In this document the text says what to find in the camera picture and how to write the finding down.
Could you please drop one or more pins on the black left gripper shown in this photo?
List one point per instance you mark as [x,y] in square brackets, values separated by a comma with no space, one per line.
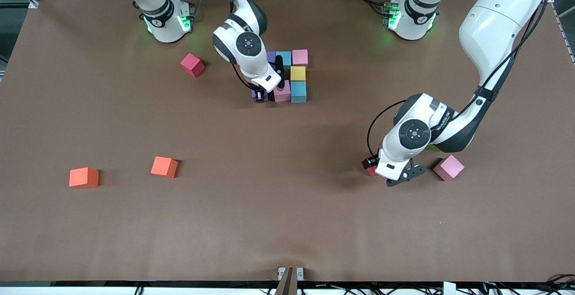
[371,161]

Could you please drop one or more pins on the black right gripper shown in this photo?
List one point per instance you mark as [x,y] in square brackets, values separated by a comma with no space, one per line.
[259,94]

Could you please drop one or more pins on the purple foam cube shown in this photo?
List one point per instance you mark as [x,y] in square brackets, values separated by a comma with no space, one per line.
[271,57]
[267,96]

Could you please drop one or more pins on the red foam cube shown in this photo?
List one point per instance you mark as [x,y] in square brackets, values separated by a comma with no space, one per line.
[192,65]
[372,171]

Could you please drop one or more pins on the pink foam cube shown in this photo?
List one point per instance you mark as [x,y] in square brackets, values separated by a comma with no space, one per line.
[448,167]
[300,58]
[284,94]

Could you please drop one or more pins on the blue foam cube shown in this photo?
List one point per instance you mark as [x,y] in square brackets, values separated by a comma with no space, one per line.
[286,59]
[298,92]

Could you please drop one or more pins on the yellow foam cube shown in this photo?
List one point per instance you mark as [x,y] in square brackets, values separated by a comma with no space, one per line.
[298,73]

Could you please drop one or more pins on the orange foam cube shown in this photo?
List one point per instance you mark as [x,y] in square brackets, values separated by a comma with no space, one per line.
[164,167]
[83,178]

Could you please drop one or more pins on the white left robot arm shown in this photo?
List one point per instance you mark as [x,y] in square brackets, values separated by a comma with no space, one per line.
[494,30]

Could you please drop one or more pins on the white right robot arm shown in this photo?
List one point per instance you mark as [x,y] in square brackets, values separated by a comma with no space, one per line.
[251,63]

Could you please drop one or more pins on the green foam cube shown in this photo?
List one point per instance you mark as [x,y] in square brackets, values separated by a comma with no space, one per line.
[432,147]

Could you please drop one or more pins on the brown paper table cover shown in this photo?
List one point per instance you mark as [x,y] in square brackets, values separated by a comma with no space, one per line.
[287,223]

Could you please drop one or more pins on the white label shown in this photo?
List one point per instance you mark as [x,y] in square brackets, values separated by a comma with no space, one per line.
[449,288]

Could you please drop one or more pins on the metal bracket with brown post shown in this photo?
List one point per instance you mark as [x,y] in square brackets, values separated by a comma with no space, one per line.
[289,281]

